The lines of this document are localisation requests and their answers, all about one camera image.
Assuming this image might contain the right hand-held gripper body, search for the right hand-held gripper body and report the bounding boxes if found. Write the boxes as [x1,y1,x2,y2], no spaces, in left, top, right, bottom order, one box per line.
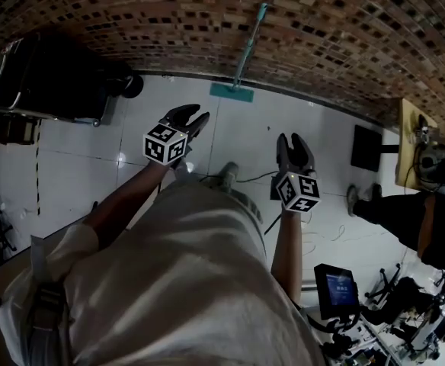
[270,158,322,214]

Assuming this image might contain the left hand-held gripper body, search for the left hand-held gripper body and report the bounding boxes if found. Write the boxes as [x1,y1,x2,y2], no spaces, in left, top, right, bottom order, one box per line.
[142,114,195,167]

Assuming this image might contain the teal mop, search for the teal mop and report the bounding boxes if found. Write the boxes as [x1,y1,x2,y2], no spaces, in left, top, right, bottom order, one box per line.
[210,2,269,104]

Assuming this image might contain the person's left forearm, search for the person's left forearm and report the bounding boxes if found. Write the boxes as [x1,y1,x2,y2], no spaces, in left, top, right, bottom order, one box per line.
[83,162,170,243]

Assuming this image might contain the person's right forearm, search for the person's right forearm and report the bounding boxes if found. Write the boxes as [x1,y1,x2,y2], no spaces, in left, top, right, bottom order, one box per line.
[270,210,305,305]

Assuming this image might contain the person's grey shoe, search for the person's grey shoe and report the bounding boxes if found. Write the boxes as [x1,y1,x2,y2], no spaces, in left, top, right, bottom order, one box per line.
[216,161,241,191]

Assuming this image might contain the person's beige trousers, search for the person's beige trousers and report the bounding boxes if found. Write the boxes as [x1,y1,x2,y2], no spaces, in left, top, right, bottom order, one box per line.
[174,158,264,229]

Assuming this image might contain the black floor mat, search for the black floor mat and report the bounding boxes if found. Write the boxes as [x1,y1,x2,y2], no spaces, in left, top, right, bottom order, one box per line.
[351,124,401,173]

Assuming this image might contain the light wooden desk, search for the light wooden desk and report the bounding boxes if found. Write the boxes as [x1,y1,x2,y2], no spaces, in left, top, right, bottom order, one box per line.
[394,98,439,191]

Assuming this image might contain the small black monitor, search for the small black monitor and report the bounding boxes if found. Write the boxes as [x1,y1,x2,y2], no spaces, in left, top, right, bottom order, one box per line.
[313,264,360,322]

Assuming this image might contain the black wheeled cart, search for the black wheeled cart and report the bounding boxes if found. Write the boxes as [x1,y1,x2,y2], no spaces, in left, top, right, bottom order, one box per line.
[0,32,146,128]

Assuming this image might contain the person in white shirt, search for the person in white shirt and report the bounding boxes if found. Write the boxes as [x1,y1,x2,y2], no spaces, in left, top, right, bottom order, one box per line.
[0,181,322,366]

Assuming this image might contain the grey white round device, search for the grey white round device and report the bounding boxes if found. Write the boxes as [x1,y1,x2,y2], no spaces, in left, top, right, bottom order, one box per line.
[416,143,445,198]

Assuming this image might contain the brown cardboard box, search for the brown cardboard box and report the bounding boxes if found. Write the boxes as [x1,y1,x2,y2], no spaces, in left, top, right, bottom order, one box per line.
[0,114,43,146]

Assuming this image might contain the brown table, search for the brown table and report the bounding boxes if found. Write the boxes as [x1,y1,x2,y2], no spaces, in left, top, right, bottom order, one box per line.
[0,215,94,308]

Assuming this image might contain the black floor cable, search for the black floor cable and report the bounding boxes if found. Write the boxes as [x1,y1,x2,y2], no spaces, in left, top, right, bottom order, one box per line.
[203,170,281,185]

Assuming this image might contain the grey shoulder strap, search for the grey shoulder strap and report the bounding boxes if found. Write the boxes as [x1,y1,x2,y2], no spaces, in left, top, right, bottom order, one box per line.
[30,234,66,343]

